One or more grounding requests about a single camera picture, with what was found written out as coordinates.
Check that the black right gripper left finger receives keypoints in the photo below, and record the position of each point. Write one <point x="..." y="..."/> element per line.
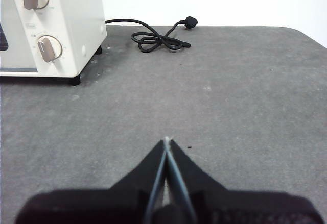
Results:
<point x="102" y="206"/>

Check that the cream Toshiba toaster oven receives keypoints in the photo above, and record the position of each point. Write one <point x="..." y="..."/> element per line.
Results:
<point x="76" y="17"/>

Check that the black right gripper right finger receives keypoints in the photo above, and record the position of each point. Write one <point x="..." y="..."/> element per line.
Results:
<point x="242" y="206"/>

